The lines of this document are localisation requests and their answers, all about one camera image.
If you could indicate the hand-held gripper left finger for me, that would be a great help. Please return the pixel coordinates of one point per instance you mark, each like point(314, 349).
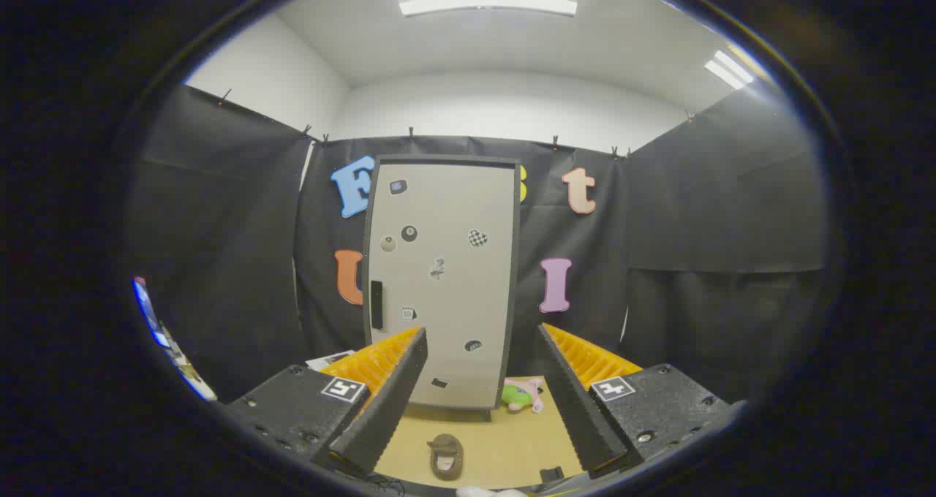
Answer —
point(387, 409)

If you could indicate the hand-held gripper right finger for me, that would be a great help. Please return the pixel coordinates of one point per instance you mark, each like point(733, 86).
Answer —
point(578, 416)

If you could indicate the brown fuzzy slipper shoe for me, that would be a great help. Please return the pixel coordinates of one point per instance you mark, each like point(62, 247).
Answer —
point(446, 460)

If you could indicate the light grey shoe cabinet door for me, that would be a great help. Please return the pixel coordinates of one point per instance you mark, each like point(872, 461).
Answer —
point(453, 212)

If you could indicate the grey shoe cabinet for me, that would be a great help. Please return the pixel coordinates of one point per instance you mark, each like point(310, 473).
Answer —
point(446, 159)

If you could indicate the pink and green plush toy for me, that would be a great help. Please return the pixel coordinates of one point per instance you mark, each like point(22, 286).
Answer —
point(521, 395)

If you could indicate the small black block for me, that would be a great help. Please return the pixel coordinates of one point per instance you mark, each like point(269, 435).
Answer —
point(552, 474)

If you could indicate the stack of books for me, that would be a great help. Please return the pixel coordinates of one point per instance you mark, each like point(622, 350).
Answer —
point(329, 359)

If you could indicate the black backdrop cloth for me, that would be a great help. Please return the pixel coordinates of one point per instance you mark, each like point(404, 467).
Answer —
point(695, 226)

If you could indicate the pile of assorted colourful items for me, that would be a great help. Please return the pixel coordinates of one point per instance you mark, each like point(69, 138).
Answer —
point(150, 314)

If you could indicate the small ceiling light panel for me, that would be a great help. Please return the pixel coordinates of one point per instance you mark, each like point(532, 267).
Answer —
point(729, 69)

